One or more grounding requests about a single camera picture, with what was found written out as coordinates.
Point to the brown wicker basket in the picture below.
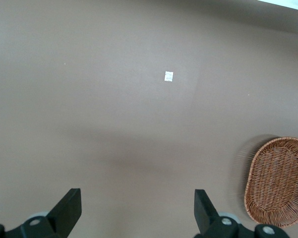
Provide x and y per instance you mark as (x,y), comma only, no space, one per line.
(277,183)

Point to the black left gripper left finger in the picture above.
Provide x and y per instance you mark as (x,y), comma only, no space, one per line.
(62,218)

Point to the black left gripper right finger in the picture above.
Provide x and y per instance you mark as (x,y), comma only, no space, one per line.
(213,223)

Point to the small square tape piece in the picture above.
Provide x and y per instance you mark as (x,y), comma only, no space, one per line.
(168,76)

